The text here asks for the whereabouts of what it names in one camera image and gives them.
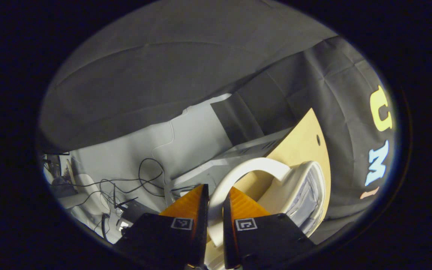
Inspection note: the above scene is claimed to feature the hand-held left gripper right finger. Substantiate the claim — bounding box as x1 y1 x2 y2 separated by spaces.
222 186 316 270

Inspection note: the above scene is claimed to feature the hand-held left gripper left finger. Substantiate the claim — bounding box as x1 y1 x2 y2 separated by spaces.
115 184 210 269

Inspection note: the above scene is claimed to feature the white suitcase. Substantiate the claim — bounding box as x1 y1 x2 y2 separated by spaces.
203 157 327 270

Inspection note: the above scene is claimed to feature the black electronic device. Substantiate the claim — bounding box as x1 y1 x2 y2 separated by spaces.
103 184 157 240

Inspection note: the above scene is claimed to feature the dark equipment pile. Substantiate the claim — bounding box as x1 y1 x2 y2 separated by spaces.
42 153 76 199

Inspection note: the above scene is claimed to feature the black backdrop cloth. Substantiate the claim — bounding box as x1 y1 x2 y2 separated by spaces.
38 0 398 244

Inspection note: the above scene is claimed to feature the white table frame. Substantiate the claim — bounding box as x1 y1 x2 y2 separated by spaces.
163 127 295 199

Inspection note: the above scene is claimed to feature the black cable bundle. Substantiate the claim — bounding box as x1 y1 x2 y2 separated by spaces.
72 157 166 210

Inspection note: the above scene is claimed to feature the white cable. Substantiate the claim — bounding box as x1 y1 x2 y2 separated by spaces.
151 108 190 158

